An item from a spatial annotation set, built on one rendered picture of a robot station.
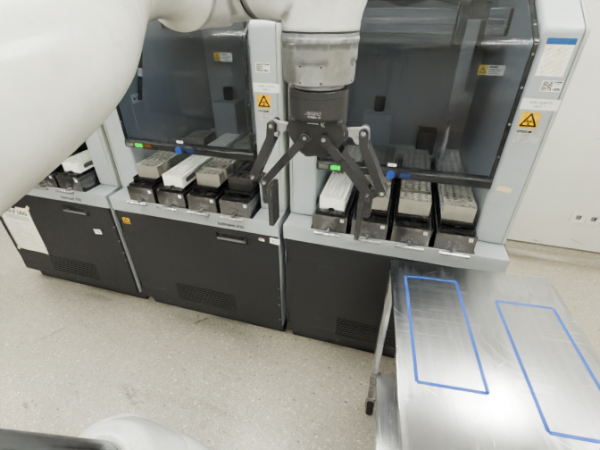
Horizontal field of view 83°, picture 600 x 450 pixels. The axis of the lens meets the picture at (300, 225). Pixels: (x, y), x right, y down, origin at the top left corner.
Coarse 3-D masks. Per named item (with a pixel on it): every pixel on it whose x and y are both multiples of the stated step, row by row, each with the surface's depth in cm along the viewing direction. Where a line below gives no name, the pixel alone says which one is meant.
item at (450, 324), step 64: (384, 320) 117; (448, 320) 86; (512, 320) 86; (384, 384) 129; (448, 384) 71; (512, 384) 71; (576, 384) 71; (384, 448) 110; (448, 448) 61; (512, 448) 61; (576, 448) 61
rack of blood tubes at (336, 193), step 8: (336, 176) 148; (344, 176) 147; (328, 184) 141; (336, 184) 140; (344, 184) 141; (352, 184) 149; (328, 192) 134; (336, 192) 136; (344, 192) 135; (320, 200) 132; (328, 200) 131; (336, 200) 130; (344, 200) 129; (336, 208) 132; (344, 208) 132
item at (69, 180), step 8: (56, 176) 162; (64, 176) 161; (72, 176) 160; (80, 176) 161; (88, 176) 164; (96, 176) 168; (64, 184) 163; (72, 184) 162; (80, 184) 160; (88, 184) 165; (64, 192) 160; (72, 192) 159
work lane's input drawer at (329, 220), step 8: (352, 192) 145; (352, 200) 141; (320, 208) 133; (352, 208) 142; (312, 216) 133; (320, 216) 132; (328, 216) 131; (336, 216) 130; (344, 216) 129; (312, 224) 135; (320, 224) 134; (328, 224) 133; (336, 224) 132; (344, 224) 130; (320, 232) 131; (328, 232) 130; (344, 232) 132
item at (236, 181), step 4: (228, 176) 143; (232, 176) 145; (236, 176) 143; (240, 176) 143; (244, 176) 143; (232, 180) 144; (236, 180) 143; (240, 180) 143; (244, 180) 142; (248, 180) 141; (232, 184) 145; (236, 184) 144; (240, 184) 143; (244, 184) 143; (248, 184) 142; (252, 184) 142; (232, 188) 146; (236, 188) 145; (240, 188) 145; (244, 188) 144; (248, 188) 144; (252, 188) 143
